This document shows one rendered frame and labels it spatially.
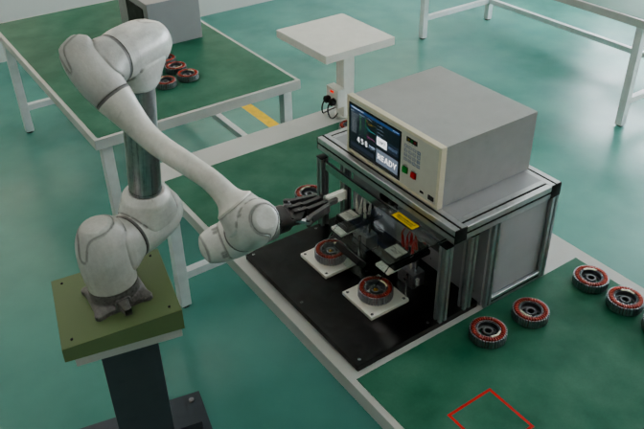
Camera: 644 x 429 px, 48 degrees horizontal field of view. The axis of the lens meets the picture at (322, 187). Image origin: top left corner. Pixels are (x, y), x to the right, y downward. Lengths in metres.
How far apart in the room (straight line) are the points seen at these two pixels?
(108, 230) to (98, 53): 0.56
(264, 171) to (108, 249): 0.99
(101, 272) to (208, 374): 1.09
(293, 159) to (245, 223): 1.42
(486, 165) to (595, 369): 0.66
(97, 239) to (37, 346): 1.38
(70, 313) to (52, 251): 1.69
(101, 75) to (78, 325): 0.81
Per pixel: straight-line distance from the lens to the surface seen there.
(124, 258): 2.24
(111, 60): 1.92
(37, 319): 3.66
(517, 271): 2.42
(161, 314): 2.26
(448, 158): 2.05
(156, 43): 2.02
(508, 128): 2.20
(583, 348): 2.31
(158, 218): 2.30
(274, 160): 3.08
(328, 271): 2.41
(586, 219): 4.22
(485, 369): 2.18
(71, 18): 4.97
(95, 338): 2.26
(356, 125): 2.31
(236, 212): 1.71
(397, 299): 2.31
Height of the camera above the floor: 2.31
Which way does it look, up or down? 33 degrees down
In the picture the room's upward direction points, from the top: 1 degrees counter-clockwise
